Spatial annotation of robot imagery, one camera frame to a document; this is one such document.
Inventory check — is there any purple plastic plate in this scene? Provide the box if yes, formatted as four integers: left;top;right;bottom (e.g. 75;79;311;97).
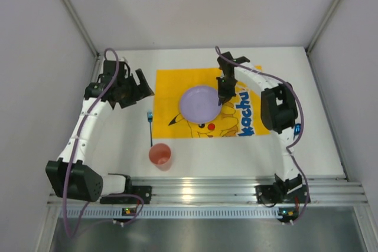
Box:
179;85;222;124

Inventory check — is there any blue metal fork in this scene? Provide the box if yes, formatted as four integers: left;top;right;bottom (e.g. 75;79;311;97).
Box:
147;111;153;147

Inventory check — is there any yellow pikachu placemat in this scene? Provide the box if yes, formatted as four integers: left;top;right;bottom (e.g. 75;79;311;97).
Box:
152;68;269;139

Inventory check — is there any pink plastic cup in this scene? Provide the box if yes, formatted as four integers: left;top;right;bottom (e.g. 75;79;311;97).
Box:
148;143;172;171

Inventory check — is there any blue metal spoon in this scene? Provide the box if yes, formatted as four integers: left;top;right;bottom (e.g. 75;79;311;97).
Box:
294;123;302;136

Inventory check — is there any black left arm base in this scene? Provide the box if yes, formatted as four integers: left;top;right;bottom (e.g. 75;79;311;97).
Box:
100;185;152;205

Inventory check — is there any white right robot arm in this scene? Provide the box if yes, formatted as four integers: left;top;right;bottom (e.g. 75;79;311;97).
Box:
215;47;306;198

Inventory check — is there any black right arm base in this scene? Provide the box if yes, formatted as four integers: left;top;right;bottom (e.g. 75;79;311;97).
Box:
255;185;308;207

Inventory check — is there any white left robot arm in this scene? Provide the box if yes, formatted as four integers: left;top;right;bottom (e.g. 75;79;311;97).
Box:
45;60;154;204

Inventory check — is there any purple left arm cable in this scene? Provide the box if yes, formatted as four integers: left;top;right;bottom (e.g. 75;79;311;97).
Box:
61;47;145;240

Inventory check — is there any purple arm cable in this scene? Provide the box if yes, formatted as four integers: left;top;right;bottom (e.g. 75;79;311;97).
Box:
61;47;145;240
214;45;309;225

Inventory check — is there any perforated white cable duct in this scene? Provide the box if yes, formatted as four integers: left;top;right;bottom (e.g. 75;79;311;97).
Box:
58;207;299;219

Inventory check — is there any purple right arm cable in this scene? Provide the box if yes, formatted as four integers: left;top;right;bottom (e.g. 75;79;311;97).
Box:
214;45;309;225

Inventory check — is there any aluminium rail frame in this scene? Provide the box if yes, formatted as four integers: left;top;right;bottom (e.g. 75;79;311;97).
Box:
47;53;369;205

